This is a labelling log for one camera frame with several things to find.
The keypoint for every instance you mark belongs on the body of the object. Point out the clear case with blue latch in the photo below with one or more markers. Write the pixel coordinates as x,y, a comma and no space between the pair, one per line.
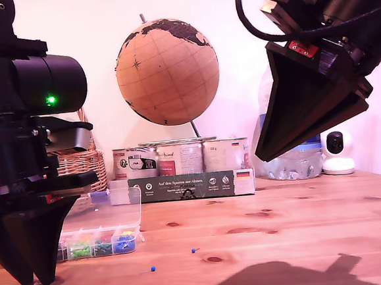
99,196

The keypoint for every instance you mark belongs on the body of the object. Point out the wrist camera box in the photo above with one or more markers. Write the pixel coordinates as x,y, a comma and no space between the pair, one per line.
78,138

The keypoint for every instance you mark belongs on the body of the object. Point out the clear plastic pin box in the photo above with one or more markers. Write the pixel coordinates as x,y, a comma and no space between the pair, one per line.
116,211

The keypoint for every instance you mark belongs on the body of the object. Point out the wicker basket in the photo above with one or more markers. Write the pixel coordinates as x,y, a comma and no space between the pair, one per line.
80,164

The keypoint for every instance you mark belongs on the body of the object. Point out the pile of light green pins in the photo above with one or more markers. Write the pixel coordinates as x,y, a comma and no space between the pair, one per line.
82,252

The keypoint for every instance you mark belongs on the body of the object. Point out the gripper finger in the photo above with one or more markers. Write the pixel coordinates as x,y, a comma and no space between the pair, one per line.
333,108
288,85

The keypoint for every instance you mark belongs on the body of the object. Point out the large clear water bottle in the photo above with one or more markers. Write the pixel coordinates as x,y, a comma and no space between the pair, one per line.
294,164

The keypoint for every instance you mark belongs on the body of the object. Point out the pile of orange pins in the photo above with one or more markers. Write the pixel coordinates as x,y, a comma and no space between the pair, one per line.
83,239

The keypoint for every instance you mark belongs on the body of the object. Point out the pile of blue pins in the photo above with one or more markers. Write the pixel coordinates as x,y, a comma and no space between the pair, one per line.
124,246

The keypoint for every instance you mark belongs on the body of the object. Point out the pile of red pins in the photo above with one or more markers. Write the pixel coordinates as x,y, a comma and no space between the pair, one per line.
107,236

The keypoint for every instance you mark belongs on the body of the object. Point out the pile of yellow pins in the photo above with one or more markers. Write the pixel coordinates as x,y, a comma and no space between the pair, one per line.
126,233

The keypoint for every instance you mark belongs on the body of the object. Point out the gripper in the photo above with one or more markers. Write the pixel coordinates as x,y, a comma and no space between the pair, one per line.
10,156

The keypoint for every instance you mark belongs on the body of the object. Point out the dark green cardboard tray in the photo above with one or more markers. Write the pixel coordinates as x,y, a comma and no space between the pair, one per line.
194,185

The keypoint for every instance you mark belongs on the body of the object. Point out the small white round camera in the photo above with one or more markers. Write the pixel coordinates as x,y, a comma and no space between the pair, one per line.
339,167

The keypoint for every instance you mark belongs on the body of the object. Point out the pile of dark green pins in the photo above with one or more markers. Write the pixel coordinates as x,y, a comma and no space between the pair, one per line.
103,249

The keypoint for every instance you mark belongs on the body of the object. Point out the cork globe on stand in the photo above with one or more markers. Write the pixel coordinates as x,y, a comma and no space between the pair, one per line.
168,75

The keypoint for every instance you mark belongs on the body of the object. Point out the pile of black pins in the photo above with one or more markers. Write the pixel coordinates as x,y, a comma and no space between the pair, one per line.
62,255

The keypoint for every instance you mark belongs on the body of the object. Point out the blue-headed pin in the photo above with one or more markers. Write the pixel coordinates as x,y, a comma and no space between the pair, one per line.
153,268
193,250

